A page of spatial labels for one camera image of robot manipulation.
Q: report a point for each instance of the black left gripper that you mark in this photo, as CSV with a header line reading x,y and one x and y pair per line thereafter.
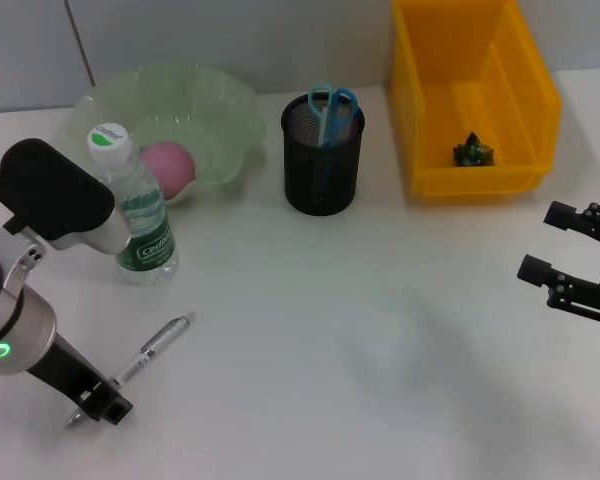
x,y
60,365

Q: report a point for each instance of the silver pen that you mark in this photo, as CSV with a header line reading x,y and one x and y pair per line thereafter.
x,y
155,345

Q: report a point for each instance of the green plastic wrapper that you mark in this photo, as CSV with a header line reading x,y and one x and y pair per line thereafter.
x,y
472,150

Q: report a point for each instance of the clear green-labelled water bottle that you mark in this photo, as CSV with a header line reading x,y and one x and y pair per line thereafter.
x,y
145,210

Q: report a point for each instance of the blue scissors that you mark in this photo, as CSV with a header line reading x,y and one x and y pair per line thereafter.
x,y
337,120

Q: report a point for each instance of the pink peach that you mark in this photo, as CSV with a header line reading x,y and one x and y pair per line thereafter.
x,y
172,167

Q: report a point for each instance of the black mesh pen holder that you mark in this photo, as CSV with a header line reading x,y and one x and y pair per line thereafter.
x,y
305,190

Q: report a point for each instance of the pale green glass fruit bowl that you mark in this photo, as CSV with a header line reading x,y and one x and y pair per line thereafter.
x,y
205,110

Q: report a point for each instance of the yellow plastic bin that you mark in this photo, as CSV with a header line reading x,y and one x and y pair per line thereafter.
x,y
480,90

